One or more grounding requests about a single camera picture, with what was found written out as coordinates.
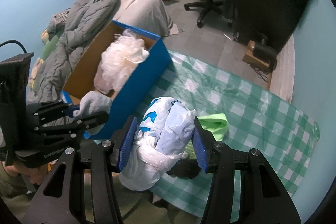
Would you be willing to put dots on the light grey sock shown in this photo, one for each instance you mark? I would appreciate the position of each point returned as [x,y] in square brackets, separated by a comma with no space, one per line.
[94,104]

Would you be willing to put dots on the lime green microfibre cloth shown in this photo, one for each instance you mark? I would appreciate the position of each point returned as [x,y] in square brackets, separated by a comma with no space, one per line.
[217,124]

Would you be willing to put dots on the white blue plastic bag bundle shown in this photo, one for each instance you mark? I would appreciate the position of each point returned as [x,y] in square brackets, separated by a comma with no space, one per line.
[163,134]

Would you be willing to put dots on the black sock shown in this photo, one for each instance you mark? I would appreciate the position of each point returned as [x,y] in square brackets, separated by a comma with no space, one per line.
[185,168]

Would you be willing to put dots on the white mesh bath pouf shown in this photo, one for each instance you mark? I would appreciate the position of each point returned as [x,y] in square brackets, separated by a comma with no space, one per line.
[119,61]

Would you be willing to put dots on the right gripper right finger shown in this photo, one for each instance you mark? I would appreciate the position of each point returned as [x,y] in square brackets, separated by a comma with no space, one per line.
[203,143]

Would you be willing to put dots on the green pillow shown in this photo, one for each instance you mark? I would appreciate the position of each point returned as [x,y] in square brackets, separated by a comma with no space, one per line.
[50,43]

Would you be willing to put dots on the black cylinder device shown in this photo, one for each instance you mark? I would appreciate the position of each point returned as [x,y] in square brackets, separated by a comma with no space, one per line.
[265,51]

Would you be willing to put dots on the green checkered tablecloth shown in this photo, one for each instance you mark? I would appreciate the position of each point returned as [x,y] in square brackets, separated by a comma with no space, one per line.
[257,118]

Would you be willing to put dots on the grey quilted duvet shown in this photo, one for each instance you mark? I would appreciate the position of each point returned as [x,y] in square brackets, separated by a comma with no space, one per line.
[84,21]

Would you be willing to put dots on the small cardboard box on floor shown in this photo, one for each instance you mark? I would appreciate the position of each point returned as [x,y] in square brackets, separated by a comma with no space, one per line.
[251,60]

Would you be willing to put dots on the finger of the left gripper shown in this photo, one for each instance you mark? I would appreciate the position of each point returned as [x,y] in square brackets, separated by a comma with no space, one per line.
[92,124]
[54,109]

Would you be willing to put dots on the beige bed sheet mattress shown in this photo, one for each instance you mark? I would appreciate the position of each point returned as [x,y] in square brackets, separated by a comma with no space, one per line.
[148,15]

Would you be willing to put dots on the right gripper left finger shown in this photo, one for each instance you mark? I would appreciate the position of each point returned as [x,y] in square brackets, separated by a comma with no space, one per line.
[122,140]

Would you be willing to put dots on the blue cardboard box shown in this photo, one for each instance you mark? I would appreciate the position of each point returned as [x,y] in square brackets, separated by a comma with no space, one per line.
[125,101]

